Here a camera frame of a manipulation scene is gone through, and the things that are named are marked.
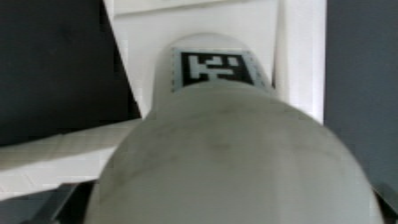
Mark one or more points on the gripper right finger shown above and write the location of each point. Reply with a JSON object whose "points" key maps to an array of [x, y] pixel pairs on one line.
{"points": [[387, 202]]}

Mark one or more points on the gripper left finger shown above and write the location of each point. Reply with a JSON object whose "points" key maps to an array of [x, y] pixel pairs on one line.
{"points": [[64, 208]]}

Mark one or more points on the white lamp bulb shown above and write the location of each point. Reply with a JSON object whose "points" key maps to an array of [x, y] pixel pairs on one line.
{"points": [[229, 160]]}

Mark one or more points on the white U-shaped fence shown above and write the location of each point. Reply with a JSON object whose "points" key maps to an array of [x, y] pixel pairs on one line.
{"points": [[62, 159]]}

